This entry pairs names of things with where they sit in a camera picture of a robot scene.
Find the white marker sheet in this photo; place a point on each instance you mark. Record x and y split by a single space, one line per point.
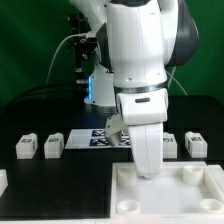
87 139

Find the white square tabletop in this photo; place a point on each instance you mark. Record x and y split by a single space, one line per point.
177 195

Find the white right obstacle wall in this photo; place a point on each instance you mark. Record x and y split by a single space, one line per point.
215 182

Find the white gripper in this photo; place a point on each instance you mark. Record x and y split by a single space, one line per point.
143 114

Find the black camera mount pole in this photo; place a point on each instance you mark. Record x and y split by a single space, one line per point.
79 26

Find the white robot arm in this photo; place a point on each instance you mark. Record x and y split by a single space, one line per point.
136 41

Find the black camera on base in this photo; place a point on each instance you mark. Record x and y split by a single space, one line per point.
91 39

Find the white left obstacle block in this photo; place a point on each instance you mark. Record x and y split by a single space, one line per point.
3 181

